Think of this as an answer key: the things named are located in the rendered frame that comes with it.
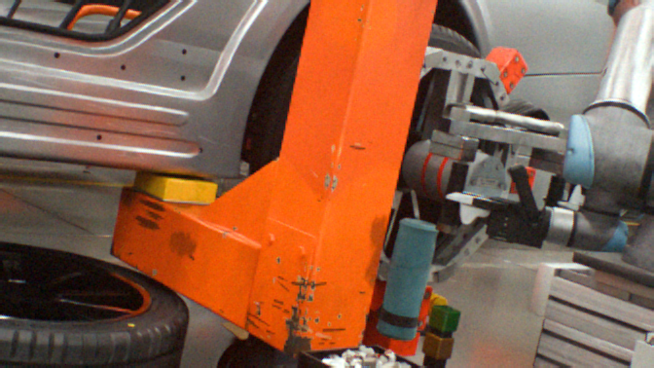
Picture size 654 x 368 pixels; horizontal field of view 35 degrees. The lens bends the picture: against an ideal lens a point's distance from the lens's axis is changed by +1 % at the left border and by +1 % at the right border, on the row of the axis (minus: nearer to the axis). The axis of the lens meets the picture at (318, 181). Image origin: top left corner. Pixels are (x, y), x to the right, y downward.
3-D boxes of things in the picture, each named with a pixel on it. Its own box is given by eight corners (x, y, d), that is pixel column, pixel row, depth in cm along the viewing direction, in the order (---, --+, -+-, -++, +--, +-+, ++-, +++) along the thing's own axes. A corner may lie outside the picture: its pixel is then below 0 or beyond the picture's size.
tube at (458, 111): (447, 115, 236) (457, 70, 235) (512, 130, 222) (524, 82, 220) (394, 105, 224) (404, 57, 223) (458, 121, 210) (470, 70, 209)
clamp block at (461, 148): (443, 154, 218) (449, 129, 217) (475, 163, 211) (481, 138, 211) (427, 152, 215) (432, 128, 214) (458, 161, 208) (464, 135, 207)
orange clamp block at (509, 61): (485, 91, 253) (505, 64, 256) (510, 95, 247) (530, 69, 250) (474, 71, 249) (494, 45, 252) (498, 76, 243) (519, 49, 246)
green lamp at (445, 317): (441, 325, 185) (446, 304, 184) (457, 332, 182) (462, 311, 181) (425, 325, 182) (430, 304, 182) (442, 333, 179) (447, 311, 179)
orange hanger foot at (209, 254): (169, 256, 240) (198, 113, 237) (308, 329, 202) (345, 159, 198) (106, 254, 229) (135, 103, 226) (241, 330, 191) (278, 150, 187)
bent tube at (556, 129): (501, 126, 249) (511, 82, 248) (566, 140, 235) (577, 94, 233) (454, 117, 237) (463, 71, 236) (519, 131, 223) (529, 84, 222)
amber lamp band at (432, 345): (435, 351, 185) (440, 330, 185) (452, 359, 182) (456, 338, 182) (419, 352, 183) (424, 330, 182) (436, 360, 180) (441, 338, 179)
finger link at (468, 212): (443, 221, 207) (488, 230, 208) (450, 192, 207) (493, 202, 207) (441, 218, 210) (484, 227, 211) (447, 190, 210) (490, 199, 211)
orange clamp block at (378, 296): (369, 267, 241) (357, 303, 241) (392, 276, 235) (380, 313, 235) (388, 273, 246) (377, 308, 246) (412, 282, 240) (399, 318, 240)
